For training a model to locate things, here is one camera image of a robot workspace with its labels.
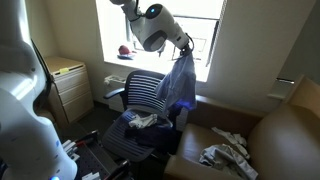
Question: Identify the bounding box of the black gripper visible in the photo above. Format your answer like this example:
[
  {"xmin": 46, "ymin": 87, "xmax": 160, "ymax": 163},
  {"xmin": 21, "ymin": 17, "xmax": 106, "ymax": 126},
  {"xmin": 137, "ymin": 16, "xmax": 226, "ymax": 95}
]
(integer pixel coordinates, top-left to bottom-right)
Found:
[{"xmin": 180, "ymin": 45, "xmax": 194, "ymax": 57}]

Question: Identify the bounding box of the blue cloth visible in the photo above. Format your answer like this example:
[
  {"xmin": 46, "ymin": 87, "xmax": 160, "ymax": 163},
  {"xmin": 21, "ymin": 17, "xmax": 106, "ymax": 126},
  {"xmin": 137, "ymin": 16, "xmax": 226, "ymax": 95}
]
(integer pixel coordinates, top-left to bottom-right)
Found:
[{"xmin": 155, "ymin": 54, "xmax": 197, "ymax": 110}]

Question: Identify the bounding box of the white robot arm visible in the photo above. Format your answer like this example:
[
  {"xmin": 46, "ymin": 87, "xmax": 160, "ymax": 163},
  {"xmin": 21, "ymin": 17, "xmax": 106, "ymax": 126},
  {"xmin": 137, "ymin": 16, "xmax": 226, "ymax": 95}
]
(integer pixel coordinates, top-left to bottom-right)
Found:
[{"xmin": 0, "ymin": 0, "xmax": 78, "ymax": 180}]

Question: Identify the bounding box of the small white cloth on chair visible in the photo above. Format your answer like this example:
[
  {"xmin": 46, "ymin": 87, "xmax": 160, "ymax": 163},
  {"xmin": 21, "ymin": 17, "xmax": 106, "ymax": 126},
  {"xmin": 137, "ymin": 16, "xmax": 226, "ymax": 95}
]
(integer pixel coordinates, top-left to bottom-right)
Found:
[{"xmin": 129, "ymin": 114, "xmax": 157, "ymax": 129}]

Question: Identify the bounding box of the dark cloth on chair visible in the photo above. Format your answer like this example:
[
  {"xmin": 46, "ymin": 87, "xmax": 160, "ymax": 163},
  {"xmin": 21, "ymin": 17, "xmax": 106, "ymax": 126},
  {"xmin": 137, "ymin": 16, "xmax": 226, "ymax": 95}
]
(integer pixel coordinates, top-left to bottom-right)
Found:
[{"xmin": 125, "ymin": 121, "xmax": 177, "ymax": 153}]

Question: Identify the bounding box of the white sock on couch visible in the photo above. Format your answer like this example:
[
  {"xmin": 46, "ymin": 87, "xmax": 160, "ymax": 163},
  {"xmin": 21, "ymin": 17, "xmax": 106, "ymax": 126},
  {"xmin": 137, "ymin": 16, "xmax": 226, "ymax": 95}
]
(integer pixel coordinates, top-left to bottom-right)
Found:
[{"xmin": 212, "ymin": 127, "xmax": 250, "ymax": 159}]

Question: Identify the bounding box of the white cloth on couch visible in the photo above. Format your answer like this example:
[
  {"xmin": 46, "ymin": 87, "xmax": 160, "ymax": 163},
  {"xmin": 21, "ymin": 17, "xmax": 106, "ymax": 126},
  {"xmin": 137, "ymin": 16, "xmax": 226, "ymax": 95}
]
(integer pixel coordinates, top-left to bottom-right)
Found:
[{"xmin": 199, "ymin": 144, "xmax": 258, "ymax": 180}]

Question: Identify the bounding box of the tan leather couch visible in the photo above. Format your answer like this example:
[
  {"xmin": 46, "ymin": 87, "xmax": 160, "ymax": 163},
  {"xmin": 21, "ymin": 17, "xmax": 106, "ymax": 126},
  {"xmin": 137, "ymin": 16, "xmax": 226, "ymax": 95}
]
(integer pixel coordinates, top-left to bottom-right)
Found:
[{"xmin": 163, "ymin": 77, "xmax": 320, "ymax": 180}]

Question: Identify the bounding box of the red cap on windowsill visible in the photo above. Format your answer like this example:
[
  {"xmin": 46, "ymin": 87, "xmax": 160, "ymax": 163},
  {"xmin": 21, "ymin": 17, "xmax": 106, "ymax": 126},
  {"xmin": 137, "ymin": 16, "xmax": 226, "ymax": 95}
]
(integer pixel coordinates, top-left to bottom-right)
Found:
[{"xmin": 118, "ymin": 45, "xmax": 135, "ymax": 60}]

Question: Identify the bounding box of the black slatted office chair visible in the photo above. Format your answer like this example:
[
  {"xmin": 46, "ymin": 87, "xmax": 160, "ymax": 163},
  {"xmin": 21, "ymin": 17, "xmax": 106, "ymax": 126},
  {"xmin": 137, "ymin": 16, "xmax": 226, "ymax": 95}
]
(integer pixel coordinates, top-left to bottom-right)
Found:
[{"xmin": 101, "ymin": 69, "xmax": 183, "ymax": 163}]

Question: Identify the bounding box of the light wood drawer cabinet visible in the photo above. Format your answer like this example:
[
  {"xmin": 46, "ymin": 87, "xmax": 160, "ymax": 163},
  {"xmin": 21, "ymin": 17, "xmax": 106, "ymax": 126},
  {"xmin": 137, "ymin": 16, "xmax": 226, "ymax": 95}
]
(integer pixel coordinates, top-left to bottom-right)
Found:
[{"xmin": 45, "ymin": 57, "xmax": 94, "ymax": 128}]

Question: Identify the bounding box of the yellow sticky note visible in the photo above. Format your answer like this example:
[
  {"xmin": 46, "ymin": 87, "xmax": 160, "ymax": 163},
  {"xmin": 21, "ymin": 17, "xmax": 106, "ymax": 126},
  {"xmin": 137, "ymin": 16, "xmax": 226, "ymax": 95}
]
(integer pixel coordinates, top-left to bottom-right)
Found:
[{"xmin": 59, "ymin": 68, "xmax": 69, "ymax": 74}]

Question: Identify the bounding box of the white wall heater unit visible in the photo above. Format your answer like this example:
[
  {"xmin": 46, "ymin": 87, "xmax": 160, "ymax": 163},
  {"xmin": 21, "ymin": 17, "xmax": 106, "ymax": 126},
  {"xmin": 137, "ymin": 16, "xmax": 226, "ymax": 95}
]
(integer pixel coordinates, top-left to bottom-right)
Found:
[{"xmin": 103, "ymin": 74, "xmax": 134, "ymax": 113}]

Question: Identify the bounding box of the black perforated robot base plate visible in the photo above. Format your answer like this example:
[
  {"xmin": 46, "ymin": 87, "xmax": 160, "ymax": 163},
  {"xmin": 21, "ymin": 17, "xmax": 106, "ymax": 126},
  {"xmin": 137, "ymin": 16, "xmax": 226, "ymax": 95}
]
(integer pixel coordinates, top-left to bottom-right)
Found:
[{"xmin": 61, "ymin": 130, "xmax": 131, "ymax": 180}]

